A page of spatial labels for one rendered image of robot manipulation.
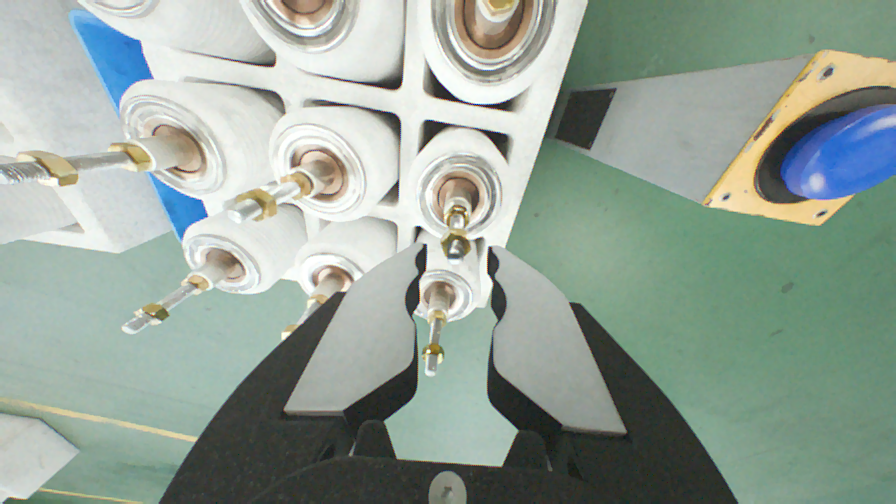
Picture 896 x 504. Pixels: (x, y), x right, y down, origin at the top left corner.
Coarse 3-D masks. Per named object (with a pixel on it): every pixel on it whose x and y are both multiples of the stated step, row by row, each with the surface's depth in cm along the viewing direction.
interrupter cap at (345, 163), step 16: (288, 128) 18; (304, 128) 18; (320, 128) 18; (288, 144) 19; (304, 144) 19; (320, 144) 19; (336, 144) 19; (272, 160) 20; (288, 160) 20; (304, 160) 20; (336, 160) 20; (352, 160) 19; (336, 176) 20; (352, 176) 20; (320, 192) 21; (336, 192) 21; (352, 192) 21; (320, 208) 22; (336, 208) 22; (352, 208) 22
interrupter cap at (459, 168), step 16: (432, 160) 19; (448, 160) 19; (464, 160) 19; (480, 160) 19; (432, 176) 20; (448, 176) 20; (464, 176) 20; (480, 176) 19; (496, 176) 19; (416, 192) 20; (432, 192) 20; (480, 192) 20; (496, 192) 20; (432, 208) 21; (480, 208) 21; (496, 208) 21; (432, 224) 22; (480, 224) 22
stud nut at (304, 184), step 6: (288, 174) 17; (294, 174) 17; (300, 174) 17; (282, 180) 17; (288, 180) 17; (294, 180) 17; (300, 180) 17; (306, 180) 17; (300, 186) 17; (306, 186) 17; (300, 192) 17; (306, 192) 17; (294, 198) 17; (300, 198) 17
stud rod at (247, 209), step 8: (280, 184) 16; (288, 184) 16; (296, 184) 17; (272, 192) 15; (280, 192) 15; (288, 192) 16; (296, 192) 17; (248, 200) 13; (280, 200) 15; (232, 208) 12; (240, 208) 13; (248, 208) 13; (256, 208) 13; (232, 216) 13; (240, 216) 13; (248, 216) 13
